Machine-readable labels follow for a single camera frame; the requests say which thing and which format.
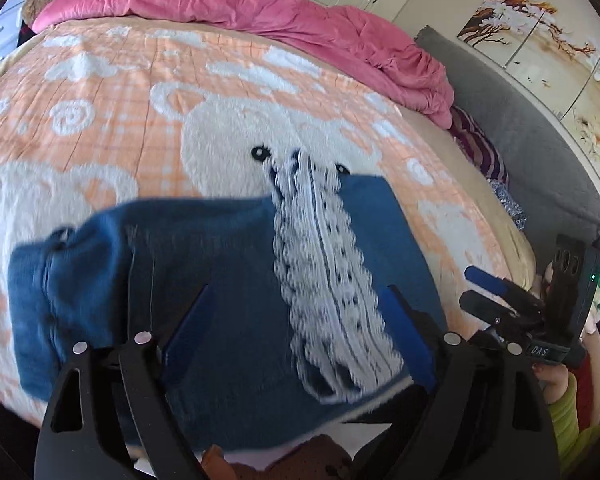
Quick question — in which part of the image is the purple striped pillow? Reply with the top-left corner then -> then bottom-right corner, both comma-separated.
449,106 -> 509,187

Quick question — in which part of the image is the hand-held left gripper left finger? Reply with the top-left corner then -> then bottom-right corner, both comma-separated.
32,284 -> 216,480

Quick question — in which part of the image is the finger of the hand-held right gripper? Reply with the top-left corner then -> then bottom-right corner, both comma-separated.
458,291 -> 536,346
464,266 -> 548,313

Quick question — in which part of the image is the blue patterned pillow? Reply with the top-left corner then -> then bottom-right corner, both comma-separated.
487,177 -> 528,232

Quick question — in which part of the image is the person's right hand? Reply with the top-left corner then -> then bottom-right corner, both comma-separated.
532,364 -> 572,405

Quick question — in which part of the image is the grey padded headboard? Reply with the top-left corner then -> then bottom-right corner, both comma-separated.
414,25 -> 600,241

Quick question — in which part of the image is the brown dotted cloth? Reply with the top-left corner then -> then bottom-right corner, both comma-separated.
227,434 -> 353,480

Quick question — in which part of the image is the flower wall painting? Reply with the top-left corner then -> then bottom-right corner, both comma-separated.
456,0 -> 600,197

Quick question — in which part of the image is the bed with beige sheet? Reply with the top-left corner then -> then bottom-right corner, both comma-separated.
399,105 -> 537,288

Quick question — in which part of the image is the person's right forearm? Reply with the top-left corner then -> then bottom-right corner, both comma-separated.
547,372 -> 600,473

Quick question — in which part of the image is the pink duvet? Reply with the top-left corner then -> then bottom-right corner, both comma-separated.
31,0 -> 455,128

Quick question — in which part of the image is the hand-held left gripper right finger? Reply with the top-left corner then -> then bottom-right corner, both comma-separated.
377,285 -> 561,480

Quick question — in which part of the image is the blue denim pants lace trim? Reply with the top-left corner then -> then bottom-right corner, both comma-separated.
7,147 -> 448,451

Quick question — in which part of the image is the orange printed blanket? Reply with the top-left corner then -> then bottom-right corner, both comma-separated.
0,20 -> 512,406

